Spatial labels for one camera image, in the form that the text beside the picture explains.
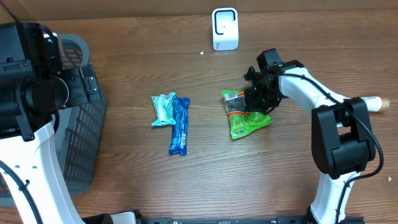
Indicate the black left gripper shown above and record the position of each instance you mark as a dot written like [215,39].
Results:
[83,94]

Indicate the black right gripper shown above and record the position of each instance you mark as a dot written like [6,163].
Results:
[252,105]

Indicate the green snack packet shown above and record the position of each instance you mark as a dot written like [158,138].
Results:
[241,121]

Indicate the teal packet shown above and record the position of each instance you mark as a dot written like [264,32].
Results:
[163,105]

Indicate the blue snack packet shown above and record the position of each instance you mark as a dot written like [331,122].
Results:
[178,143]

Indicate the white tube gold cap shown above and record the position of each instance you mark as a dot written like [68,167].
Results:
[376,103]

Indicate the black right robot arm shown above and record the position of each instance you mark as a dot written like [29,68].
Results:
[342,141]

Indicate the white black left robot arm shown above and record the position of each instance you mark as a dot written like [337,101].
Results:
[42,73]

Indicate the white barcode scanner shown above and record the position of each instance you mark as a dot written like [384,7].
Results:
[225,29]

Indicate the grey plastic mesh basket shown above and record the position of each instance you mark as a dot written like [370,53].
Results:
[77,139]

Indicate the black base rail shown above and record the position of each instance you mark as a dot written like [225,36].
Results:
[224,221]

